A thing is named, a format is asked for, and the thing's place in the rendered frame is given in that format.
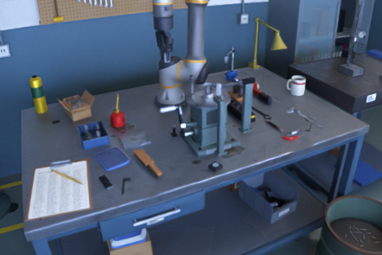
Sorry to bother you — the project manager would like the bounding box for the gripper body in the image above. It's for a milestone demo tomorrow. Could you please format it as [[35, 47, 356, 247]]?
[[153, 16, 175, 54]]

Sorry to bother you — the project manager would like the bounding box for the grey index disc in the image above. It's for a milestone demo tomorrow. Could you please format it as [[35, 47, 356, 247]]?
[[190, 90, 220, 107]]

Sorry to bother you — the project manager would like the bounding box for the orange wooden block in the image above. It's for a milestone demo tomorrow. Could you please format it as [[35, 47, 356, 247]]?
[[227, 89, 245, 104]]

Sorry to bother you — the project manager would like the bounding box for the silver plunger knob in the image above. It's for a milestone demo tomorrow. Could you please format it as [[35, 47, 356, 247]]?
[[180, 121, 200, 139]]

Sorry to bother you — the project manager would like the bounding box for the teal spin-index fixture body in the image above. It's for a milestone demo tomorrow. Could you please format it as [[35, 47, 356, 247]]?
[[178, 99, 241, 157]]

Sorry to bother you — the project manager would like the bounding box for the black block with holes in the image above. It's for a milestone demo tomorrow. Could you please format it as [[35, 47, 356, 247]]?
[[226, 101, 258, 124]]

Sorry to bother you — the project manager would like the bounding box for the teal upright stand black top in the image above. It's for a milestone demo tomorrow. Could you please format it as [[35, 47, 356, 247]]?
[[238, 77, 257, 134]]

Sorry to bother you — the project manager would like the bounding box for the black square block white centre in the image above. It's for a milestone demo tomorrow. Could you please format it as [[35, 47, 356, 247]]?
[[207, 160, 224, 173]]

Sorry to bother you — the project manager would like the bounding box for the black hex key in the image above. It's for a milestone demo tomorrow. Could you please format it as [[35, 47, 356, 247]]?
[[120, 176, 132, 195]]

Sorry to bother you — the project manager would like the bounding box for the small black block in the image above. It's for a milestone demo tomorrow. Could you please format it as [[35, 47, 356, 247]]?
[[98, 174, 115, 191]]

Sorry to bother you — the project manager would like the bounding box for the grey height gauge stand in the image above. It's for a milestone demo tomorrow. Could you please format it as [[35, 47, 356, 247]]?
[[338, 0, 369, 79]]

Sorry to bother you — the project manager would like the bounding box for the blue base dial indicator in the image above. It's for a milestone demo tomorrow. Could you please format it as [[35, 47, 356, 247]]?
[[223, 45, 240, 82]]

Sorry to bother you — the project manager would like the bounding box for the red oil can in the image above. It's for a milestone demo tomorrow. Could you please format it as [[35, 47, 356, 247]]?
[[109, 92, 126, 130]]

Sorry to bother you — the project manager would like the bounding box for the grey metal plate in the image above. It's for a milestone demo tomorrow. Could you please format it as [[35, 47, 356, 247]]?
[[117, 130, 153, 150]]

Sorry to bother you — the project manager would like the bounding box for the cardboard box of parts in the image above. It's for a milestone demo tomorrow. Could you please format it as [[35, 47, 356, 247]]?
[[55, 89, 96, 123]]

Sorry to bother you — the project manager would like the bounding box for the black spanner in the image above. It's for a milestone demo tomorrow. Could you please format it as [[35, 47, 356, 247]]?
[[251, 105, 271, 120]]

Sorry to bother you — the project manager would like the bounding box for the yellow desk lamp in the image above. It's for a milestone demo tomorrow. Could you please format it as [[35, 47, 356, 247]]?
[[247, 16, 289, 70]]

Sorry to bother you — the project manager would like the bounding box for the blue box of parts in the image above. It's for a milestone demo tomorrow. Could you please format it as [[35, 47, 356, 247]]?
[[77, 120, 111, 150]]

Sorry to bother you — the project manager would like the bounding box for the yellow head mallet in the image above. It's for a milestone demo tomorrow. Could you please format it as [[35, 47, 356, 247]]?
[[52, 0, 65, 23]]

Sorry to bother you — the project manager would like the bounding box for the red black screwdriver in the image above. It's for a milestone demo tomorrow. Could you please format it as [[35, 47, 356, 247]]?
[[264, 119, 285, 133]]

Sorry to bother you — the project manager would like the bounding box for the yellow can green band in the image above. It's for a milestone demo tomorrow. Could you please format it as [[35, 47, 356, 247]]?
[[28, 73, 49, 115]]

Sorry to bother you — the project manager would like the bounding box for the white mug red rim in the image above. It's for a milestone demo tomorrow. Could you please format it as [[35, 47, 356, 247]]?
[[285, 73, 308, 97]]

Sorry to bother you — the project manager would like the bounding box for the silver wrench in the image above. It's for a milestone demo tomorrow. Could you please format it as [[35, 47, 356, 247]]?
[[285, 106, 324, 130]]

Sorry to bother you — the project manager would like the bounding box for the yellow pencil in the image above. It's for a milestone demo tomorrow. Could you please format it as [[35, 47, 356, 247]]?
[[50, 168, 85, 186]]

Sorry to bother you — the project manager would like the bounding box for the glass door cabinet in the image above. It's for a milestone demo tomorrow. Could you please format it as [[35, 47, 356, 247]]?
[[293, 0, 382, 65]]

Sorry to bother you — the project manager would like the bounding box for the black granite surface table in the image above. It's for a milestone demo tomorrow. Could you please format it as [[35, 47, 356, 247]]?
[[287, 55, 382, 118]]

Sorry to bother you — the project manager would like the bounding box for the brown clipboard with paper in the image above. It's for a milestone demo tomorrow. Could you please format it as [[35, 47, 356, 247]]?
[[24, 158, 93, 221]]

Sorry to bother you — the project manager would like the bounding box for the blue steel workbench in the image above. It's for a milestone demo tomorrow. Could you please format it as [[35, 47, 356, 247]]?
[[20, 65, 372, 255]]

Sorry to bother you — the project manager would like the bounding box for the grey storage bin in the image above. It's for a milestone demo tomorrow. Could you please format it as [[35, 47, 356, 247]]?
[[237, 175, 299, 225]]

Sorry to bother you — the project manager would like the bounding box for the cardboard box blue white top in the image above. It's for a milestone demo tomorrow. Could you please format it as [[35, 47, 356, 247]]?
[[106, 229, 154, 255]]

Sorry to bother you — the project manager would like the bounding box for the dark green round object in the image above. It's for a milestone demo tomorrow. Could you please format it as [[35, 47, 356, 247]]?
[[0, 191, 20, 220]]

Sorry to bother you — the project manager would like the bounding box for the blue floor mat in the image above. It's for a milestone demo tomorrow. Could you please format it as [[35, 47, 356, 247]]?
[[333, 158, 382, 188]]

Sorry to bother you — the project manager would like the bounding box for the green drum with chips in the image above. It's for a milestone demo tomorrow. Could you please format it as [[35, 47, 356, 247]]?
[[315, 194, 382, 255]]

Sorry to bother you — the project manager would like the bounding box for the silver clamp handle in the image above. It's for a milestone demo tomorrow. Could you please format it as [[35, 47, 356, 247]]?
[[194, 77, 239, 95]]

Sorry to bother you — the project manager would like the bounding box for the silver crank handle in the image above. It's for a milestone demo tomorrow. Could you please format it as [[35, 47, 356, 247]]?
[[159, 105, 188, 131]]

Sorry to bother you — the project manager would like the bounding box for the wooden handle brush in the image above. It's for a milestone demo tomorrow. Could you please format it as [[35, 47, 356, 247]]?
[[132, 148, 164, 177]]

